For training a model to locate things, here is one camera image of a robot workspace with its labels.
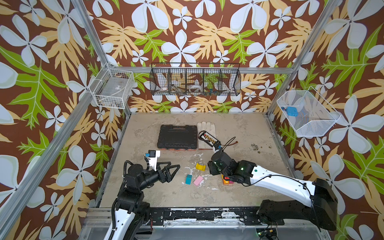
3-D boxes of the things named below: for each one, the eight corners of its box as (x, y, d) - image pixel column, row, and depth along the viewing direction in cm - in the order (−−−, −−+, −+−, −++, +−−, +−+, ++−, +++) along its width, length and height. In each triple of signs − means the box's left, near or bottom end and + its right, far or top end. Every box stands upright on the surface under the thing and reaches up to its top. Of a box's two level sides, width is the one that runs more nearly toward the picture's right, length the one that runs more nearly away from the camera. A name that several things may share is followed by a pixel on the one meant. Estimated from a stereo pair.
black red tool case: (157, 151, 100) (156, 147, 96) (161, 129, 113) (160, 124, 108) (197, 151, 100) (197, 147, 96) (196, 129, 113) (196, 124, 108)
